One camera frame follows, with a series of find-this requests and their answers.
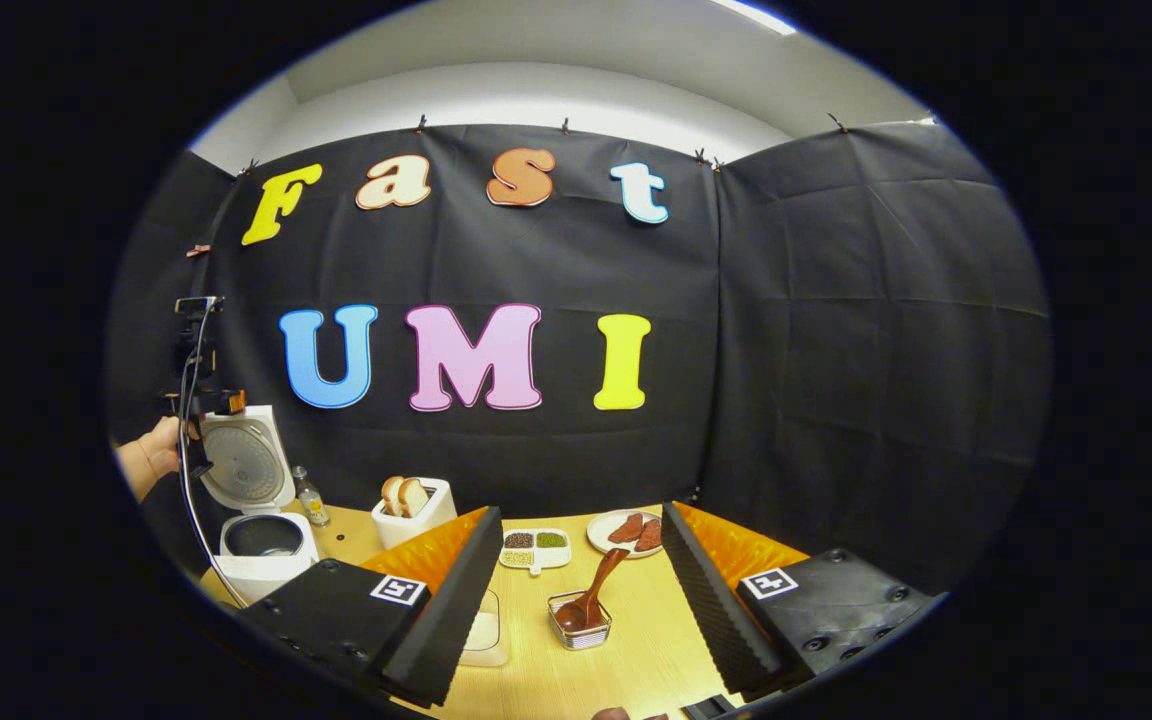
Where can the small glass bottle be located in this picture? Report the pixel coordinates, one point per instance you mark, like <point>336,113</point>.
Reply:
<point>312,505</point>

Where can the toasted bread slice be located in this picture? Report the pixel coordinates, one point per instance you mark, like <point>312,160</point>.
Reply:
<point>392,497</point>
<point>414,497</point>

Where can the clear rice container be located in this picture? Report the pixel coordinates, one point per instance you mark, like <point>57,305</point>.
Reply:
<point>486,635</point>

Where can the row of black cloth clips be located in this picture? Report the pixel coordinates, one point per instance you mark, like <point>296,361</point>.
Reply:
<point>565,125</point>

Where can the white divided grain dish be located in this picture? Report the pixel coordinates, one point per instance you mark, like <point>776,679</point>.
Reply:
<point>534,560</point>

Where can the red sausage slice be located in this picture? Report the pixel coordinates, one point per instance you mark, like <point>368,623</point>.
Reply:
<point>649,536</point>
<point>626,528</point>

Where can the round white plate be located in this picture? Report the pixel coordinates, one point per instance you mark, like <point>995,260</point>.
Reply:
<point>598,535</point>

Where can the white toaster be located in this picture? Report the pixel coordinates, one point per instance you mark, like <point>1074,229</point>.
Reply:
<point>416,530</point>

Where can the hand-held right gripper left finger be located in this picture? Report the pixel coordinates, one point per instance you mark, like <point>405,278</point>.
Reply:
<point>441,610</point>

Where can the pink cloth clip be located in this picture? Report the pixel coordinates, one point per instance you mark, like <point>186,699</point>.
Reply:
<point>198,250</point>

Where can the brown wooden spoon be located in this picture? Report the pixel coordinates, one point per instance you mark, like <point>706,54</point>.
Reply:
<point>598,585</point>

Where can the white rice cooker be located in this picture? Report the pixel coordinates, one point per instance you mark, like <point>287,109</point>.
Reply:
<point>271,580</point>

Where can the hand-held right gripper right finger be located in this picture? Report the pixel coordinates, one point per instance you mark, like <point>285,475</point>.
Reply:
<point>711,610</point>

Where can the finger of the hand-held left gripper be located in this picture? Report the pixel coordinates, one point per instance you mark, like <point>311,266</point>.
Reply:
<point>221,402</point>

